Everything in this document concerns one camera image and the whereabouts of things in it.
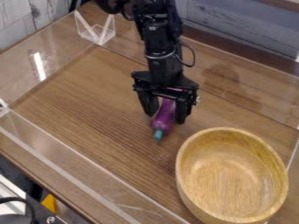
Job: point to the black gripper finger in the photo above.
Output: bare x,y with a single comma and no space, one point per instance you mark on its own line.
150,102
183,109

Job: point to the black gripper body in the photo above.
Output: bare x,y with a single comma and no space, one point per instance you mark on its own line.
165,78

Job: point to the purple toy eggplant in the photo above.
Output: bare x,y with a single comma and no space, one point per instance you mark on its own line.
163,120

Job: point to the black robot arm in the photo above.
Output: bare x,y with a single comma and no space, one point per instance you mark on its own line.
159,26

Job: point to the brown wooden bowl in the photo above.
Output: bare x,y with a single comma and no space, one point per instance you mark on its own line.
231,177

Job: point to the yellow black device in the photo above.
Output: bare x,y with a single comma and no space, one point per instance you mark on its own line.
50,211

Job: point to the clear acrylic corner bracket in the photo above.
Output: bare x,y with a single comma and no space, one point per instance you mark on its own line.
98,34

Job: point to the clear acrylic tray wall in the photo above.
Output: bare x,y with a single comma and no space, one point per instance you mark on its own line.
98,194

